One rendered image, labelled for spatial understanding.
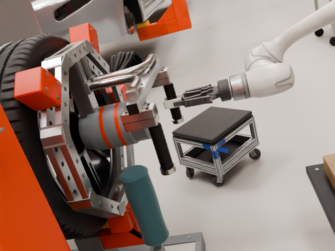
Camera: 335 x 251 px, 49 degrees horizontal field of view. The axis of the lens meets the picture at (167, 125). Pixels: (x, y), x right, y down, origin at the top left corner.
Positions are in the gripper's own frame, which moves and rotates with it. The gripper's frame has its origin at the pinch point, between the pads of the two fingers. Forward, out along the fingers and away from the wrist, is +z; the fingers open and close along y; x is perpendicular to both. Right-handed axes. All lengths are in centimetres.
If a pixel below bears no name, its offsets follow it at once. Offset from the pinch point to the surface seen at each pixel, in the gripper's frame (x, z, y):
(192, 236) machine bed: -75, 12, 16
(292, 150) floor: -83, -49, 93
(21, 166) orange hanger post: 18, 17, -67
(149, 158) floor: -83, 53, 118
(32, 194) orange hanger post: 12, 17, -68
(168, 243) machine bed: -75, 24, 13
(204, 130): -49, 1, 76
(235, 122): -49, -17, 79
